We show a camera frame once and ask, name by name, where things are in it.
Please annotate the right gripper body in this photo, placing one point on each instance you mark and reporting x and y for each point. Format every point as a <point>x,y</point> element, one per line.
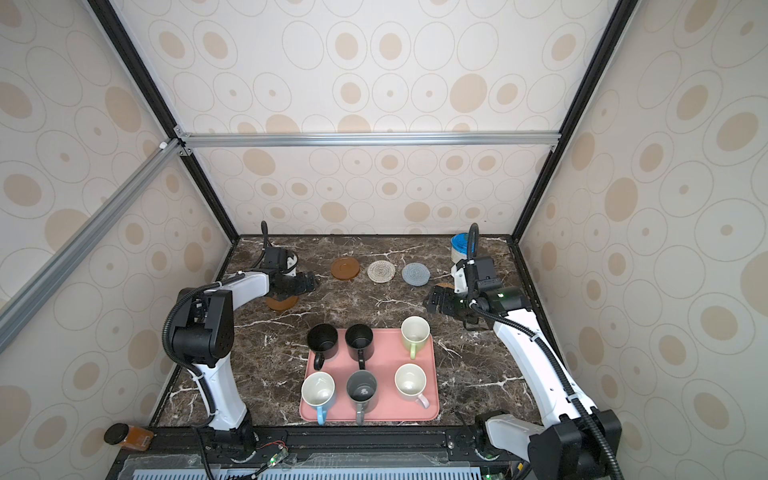
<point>463,309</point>

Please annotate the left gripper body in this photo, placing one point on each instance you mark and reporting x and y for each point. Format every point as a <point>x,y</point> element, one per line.
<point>289,288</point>

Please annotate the dark wooden coaster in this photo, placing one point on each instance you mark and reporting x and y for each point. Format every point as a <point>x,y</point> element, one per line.
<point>281,305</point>

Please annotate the blue-grey woven coaster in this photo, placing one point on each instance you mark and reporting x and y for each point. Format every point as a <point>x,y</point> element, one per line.
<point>416,274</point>

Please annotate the white woven coaster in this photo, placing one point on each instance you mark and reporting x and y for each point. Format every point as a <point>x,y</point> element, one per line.
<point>381,271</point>

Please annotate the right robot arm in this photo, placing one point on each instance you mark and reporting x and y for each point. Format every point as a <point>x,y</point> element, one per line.
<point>575,439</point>

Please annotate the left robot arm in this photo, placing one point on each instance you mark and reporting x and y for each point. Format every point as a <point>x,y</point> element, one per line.
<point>199,333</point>

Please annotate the white cup blue lid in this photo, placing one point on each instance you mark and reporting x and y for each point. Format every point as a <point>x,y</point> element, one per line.
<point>459,247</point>

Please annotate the green mug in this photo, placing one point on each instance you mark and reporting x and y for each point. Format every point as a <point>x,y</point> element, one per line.
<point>415,332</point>

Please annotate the black mug left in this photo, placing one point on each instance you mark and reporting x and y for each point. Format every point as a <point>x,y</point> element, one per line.
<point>322,340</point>

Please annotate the black mug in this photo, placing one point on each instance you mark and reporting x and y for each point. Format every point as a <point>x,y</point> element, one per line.
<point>322,340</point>
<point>359,339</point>

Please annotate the black mug middle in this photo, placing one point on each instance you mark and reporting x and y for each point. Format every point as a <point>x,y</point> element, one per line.
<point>359,339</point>

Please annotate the grey mug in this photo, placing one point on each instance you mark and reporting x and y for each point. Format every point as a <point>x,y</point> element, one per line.
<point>361,388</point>

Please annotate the horizontal aluminium bar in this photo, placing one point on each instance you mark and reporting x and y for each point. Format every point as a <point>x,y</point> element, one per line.
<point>373,139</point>

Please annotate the brown jar black lid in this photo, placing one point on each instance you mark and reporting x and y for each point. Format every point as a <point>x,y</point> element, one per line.
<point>128,437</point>

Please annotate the diagonal aluminium bar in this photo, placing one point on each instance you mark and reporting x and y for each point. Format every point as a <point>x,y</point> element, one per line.
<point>38,290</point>

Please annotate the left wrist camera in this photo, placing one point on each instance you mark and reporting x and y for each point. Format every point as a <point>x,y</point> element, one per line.
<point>291,264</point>

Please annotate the white mug pink handle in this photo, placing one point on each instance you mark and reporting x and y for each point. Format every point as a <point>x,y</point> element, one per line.
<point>410,382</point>

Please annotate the white mug blue handle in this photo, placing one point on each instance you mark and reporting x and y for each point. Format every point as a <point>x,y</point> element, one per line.
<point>319,392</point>

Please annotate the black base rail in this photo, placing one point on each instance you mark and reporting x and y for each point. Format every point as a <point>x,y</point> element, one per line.
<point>313,452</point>

